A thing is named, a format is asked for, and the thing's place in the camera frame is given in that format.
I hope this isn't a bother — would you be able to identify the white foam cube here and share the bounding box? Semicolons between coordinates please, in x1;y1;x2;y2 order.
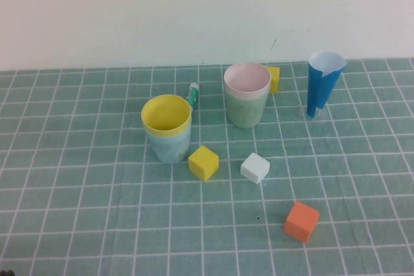
240;152;271;184

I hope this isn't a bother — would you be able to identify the yellow plastic cup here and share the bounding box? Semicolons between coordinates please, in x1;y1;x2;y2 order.
140;94;193;138

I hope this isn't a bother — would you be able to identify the blue paper cone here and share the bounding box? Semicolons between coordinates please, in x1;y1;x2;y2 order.
306;51;348;118

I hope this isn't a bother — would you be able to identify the green plastic cup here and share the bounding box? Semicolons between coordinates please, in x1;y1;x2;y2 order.
224;87;269;129

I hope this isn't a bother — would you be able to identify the green grid tablecloth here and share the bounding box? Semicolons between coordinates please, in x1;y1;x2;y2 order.
0;58;414;276

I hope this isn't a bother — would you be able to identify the light blue plastic cup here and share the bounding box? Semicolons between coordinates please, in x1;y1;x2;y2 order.
145;117;192;165

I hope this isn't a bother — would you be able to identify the green white glue stick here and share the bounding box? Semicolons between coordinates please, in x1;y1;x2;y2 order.
186;82;201;109

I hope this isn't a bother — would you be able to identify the yellow foam cube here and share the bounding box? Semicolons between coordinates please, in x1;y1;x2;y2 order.
188;145;220;181
265;65;281;94

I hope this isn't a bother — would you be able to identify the pink plastic cup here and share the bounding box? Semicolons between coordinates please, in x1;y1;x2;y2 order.
223;61;272;99

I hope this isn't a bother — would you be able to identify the orange foam cube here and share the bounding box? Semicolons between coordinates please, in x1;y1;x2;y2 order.
283;201;321;244

